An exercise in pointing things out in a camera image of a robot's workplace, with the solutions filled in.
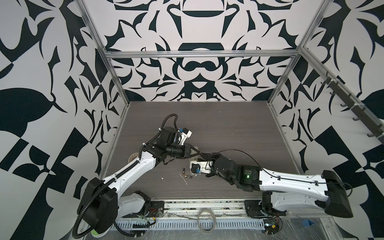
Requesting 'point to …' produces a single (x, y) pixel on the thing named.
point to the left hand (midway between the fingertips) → (200, 151)
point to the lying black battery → (188, 176)
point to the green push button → (95, 234)
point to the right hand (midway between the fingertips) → (201, 153)
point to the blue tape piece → (306, 223)
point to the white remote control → (204, 156)
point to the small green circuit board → (271, 226)
